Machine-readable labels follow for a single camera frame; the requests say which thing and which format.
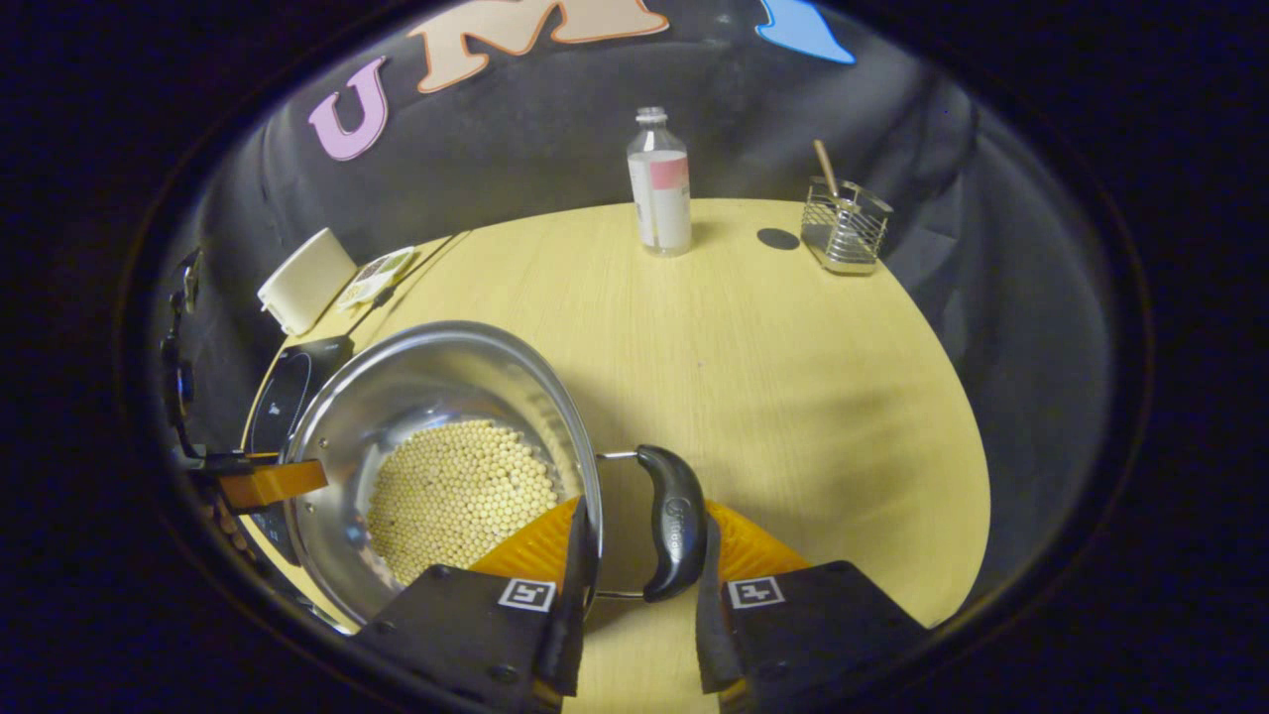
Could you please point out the small white dish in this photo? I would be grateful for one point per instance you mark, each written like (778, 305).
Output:
(377, 278)

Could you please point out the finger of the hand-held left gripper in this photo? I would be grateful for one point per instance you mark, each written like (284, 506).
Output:
(273, 483)

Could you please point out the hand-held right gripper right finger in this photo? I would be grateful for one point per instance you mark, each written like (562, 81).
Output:
(716, 645)

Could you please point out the wooden stick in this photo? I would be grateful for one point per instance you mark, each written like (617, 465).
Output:
(826, 167)

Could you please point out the clear bottle with pink label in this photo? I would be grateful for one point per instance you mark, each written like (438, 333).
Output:
(662, 198)

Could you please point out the black induction cooktop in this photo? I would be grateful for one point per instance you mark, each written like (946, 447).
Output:
(283, 397)

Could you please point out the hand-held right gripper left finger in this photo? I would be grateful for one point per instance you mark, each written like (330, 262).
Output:
(567, 635)

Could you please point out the black round disc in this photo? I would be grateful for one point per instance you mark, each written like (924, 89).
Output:
(778, 239)

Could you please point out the pile of yellow beans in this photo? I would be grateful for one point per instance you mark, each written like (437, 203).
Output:
(456, 496)

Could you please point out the white toaster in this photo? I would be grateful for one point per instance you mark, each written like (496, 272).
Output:
(307, 283)

